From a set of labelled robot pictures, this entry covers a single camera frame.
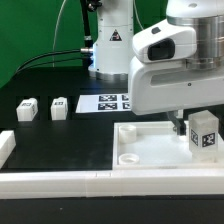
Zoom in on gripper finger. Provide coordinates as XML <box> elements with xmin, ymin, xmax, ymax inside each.
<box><xmin>167</xmin><ymin>111</ymin><xmax>186</xmax><ymax>136</ymax></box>

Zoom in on white square tabletop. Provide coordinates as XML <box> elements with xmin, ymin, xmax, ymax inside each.
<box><xmin>112</xmin><ymin>121</ymin><xmax>224</xmax><ymax>170</ymax></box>

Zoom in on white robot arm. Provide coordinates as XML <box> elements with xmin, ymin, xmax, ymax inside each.
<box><xmin>87</xmin><ymin>0</ymin><xmax>224</xmax><ymax>135</ymax></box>

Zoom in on white U-shaped fence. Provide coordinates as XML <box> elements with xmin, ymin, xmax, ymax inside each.
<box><xmin>0</xmin><ymin>130</ymin><xmax>224</xmax><ymax>199</ymax></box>

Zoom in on paper sheet with markers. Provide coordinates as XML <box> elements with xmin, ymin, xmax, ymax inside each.
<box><xmin>76</xmin><ymin>93</ymin><xmax>130</xmax><ymax>113</ymax></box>

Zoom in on black cable lower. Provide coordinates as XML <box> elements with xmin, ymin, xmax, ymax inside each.
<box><xmin>16</xmin><ymin>57</ymin><xmax>93</xmax><ymax>74</ymax></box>

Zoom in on black cable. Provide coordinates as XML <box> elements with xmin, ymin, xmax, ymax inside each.
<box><xmin>14</xmin><ymin>49</ymin><xmax>93</xmax><ymax>74</ymax></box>
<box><xmin>16</xmin><ymin>57</ymin><xmax>93</xmax><ymax>74</ymax></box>

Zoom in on black cable upper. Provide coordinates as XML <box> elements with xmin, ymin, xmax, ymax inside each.
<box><xmin>14</xmin><ymin>49</ymin><xmax>93</xmax><ymax>74</ymax></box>

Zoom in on black corrugated hose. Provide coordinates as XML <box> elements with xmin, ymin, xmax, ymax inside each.
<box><xmin>79</xmin><ymin>0</ymin><xmax>93</xmax><ymax>48</ymax></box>

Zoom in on grey thin cable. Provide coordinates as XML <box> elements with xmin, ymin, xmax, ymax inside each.
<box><xmin>52</xmin><ymin>0</ymin><xmax>69</xmax><ymax>68</ymax></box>

